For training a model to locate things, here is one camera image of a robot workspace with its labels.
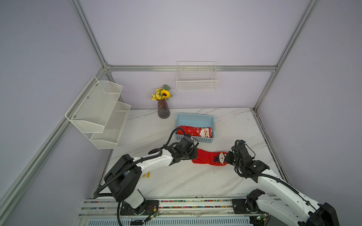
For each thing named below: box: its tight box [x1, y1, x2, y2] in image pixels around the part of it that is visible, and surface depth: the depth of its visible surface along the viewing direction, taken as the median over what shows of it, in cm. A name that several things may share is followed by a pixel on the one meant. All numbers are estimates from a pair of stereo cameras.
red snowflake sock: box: [177, 125, 213, 138], surface depth 100 cm
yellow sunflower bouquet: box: [150, 84, 173, 101], surface depth 100 cm
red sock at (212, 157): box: [191, 147, 229, 166], surface depth 90 cm
